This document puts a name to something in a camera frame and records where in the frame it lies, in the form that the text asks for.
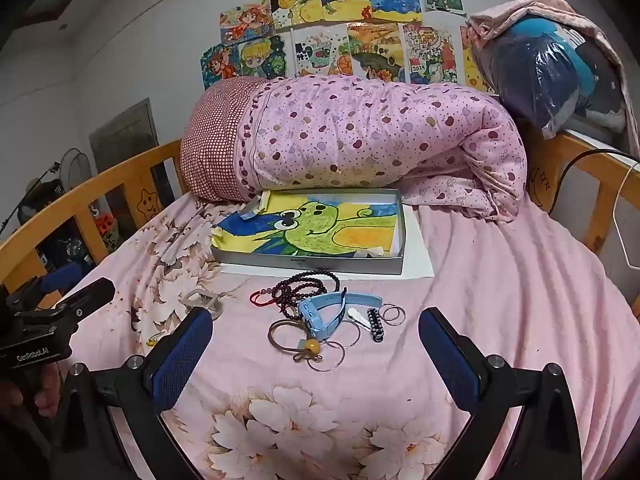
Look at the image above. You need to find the orange black toy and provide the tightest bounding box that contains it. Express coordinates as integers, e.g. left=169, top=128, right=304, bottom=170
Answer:
left=95, top=214, right=119, bottom=253

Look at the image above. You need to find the blue wrapped bundle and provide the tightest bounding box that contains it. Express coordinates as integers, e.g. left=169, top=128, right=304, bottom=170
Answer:
left=467, top=0, right=640, bottom=156

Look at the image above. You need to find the frog crayon drawing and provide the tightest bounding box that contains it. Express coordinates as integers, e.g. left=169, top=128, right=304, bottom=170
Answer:
left=212, top=192, right=403, bottom=256

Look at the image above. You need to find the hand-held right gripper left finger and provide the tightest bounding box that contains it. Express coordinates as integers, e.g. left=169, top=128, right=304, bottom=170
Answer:
left=50, top=306, right=214, bottom=480

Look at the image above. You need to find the person's left hand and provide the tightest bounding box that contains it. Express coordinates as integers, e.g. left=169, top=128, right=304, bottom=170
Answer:
left=0, top=360, right=66, bottom=421

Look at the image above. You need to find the brown hair tie with beads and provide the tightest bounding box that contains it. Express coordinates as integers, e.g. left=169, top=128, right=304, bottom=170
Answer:
left=267, top=320, right=328, bottom=363

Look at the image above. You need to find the grey standing fan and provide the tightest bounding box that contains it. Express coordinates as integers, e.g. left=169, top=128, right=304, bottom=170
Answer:
left=57, top=147, right=96, bottom=196

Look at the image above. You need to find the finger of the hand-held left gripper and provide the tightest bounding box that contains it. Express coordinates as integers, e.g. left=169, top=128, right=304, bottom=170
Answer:
left=7, top=262, right=78, bottom=311
left=52, top=277, right=117, bottom=333

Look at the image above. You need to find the black cable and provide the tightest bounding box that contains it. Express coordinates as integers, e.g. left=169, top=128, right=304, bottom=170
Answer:
left=547, top=149, right=640, bottom=216

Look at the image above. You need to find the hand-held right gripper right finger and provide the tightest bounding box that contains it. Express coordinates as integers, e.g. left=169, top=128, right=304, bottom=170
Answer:
left=418, top=306, right=585, bottom=480

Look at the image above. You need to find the grey shallow box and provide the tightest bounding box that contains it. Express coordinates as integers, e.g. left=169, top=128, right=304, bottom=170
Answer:
left=210, top=188, right=421, bottom=276

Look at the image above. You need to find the light blue watch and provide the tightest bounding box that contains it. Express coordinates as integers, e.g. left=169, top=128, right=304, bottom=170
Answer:
left=297, top=287, right=383, bottom=331

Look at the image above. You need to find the red checked pillow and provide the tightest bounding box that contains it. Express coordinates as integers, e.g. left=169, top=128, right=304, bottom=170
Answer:
left=180, top=77, right=271, bottom=206

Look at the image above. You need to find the pink floral bed sheet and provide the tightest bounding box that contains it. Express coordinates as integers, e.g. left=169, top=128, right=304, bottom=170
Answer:
left=50, top=190, right=640, bottom=480

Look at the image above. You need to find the dark bead necklace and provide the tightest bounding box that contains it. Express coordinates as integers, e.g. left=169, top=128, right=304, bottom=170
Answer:
left=272, top=270, right=341, bottom=321

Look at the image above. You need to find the grey cabinet door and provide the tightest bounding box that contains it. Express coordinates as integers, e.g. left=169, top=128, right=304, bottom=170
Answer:
left=89, top=97, right=176, bottom=226

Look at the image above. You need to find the blue plastic bag bundle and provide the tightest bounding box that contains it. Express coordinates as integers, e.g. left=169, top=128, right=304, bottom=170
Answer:
left=482, top=15, right=631, bottom=138

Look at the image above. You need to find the white paper sheet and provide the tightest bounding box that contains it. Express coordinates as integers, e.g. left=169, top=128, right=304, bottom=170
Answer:
left=220, top=205, right=436, bottom=279

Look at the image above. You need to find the pink dotted rolled quilt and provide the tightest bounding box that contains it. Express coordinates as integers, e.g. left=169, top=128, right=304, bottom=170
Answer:
left=235, top=74, right=528, bottom=223

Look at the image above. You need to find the black hair clip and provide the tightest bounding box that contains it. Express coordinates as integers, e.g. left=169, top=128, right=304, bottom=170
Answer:
left=366, top=307, right=385, bottom=343

